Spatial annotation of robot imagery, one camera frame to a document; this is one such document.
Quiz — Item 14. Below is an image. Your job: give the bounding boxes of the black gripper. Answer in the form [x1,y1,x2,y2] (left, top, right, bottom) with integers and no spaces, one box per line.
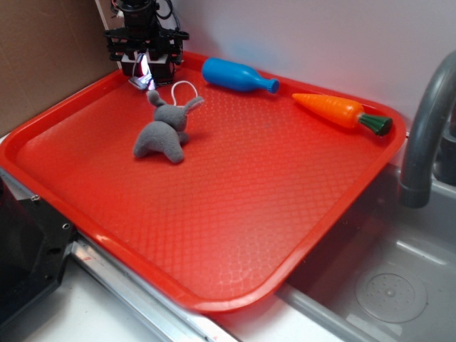
[103,28,190,86]

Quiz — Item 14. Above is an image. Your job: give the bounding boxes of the silver keys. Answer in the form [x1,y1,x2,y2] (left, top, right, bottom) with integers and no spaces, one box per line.
[129,53,155,91]

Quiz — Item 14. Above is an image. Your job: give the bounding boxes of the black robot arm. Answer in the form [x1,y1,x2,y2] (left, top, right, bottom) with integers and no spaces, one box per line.
[103,1,190,86]

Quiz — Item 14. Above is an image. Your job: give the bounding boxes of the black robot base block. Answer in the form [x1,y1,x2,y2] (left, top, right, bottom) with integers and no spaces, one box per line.
[1,182,76,328]

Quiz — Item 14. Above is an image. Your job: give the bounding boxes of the grey plush bunny toy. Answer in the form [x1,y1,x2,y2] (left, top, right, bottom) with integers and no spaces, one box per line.
[133,81,204,164]

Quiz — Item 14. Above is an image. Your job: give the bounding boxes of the blue plastic toy bottle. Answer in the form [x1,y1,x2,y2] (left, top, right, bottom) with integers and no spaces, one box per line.
[202,58,280,93]

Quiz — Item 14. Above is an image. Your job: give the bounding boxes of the brown cardboard panel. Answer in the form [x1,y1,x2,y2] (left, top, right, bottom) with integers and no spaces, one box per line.
[1,1,117,135]

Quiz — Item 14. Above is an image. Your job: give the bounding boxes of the red plastic tray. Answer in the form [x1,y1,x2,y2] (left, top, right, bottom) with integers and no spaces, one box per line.
[1,53,406,313]

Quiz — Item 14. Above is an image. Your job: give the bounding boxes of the orange plastic toy carrot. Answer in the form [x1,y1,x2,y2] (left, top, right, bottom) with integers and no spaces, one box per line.
[291,93,393,136]

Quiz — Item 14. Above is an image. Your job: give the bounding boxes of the grey toy faucet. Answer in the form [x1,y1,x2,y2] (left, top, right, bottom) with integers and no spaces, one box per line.
[398,52,455,208]

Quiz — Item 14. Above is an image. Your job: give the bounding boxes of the grey plastic toy sink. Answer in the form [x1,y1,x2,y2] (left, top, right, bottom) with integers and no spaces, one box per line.
[278,166,455,341]

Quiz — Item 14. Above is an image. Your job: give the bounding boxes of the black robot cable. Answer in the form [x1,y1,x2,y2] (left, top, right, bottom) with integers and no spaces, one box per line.
[155,0,181,35]

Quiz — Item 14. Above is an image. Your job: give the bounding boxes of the silver metal rail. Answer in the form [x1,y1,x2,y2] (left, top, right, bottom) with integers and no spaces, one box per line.
[0,166,236,342]

